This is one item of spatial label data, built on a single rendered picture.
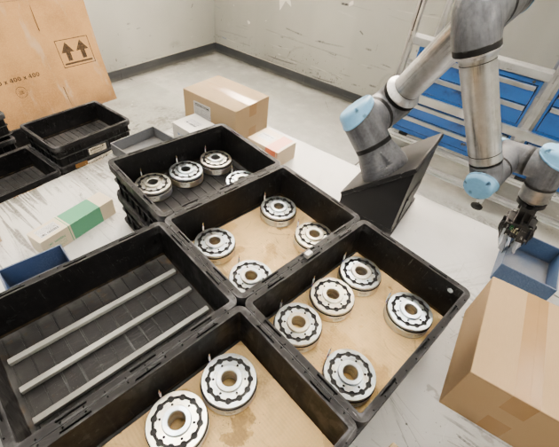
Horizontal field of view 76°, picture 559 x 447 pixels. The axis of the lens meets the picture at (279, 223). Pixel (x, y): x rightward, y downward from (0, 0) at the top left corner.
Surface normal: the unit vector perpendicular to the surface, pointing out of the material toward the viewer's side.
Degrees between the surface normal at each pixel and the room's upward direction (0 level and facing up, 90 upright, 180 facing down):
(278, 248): 0
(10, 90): 75
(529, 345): 0
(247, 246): 0
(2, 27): 82
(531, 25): 90
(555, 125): 90
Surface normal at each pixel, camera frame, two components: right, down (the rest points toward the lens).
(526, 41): -0.59, 0.51
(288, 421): 0.09, -0.72
